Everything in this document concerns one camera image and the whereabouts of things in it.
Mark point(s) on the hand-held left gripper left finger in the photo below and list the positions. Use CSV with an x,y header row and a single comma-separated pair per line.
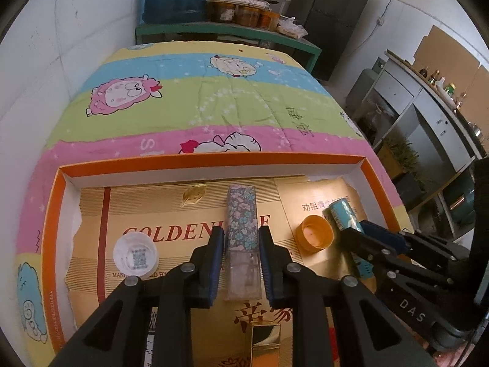
x,y
216,260

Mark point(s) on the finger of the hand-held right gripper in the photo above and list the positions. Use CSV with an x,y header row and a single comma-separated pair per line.
x,y
363,242
382,233

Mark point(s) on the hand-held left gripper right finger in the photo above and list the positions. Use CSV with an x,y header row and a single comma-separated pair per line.
x,y
267,263

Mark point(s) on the blue cylindrical tube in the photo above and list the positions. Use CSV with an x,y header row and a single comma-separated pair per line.
x,y
342,212

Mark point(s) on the floral patterned clear case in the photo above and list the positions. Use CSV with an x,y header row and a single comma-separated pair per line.
x,y
241,214

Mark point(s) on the orange rimmed cardboard box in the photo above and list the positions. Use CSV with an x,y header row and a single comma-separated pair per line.
x,y
210,159

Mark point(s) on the orange bottle cap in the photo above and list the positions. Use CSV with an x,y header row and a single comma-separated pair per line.
x,y
315,235

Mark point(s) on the green leafy vegetables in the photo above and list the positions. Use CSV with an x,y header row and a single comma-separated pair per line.
x,y
401,156

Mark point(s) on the shiny gold box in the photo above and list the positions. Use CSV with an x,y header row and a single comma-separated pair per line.
x,y
266,344

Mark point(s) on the white bottle cap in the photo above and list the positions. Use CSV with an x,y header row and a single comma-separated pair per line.
x,y
133,256

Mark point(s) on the teal pot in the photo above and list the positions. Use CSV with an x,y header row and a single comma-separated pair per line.
x,y
460,204

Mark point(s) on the grey cabinet desk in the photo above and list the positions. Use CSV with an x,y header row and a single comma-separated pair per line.
x,y
431,122

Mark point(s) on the dark sauce bottle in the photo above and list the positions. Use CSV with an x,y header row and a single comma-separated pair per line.
x,y
434,77

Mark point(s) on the printed cartoon blanket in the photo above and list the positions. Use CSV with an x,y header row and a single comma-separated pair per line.
x,y
229,95

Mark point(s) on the dark grey fridge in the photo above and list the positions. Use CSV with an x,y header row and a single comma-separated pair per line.
x,y
332,19

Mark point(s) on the clear plastic bag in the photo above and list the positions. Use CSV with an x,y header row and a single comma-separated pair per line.
x,y
292,28

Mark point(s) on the green metal table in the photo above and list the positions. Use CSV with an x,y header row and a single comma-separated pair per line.
x,y
229,30

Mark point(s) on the cardboard sheet on wall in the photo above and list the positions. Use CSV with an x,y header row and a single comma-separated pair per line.
x,y
447,53

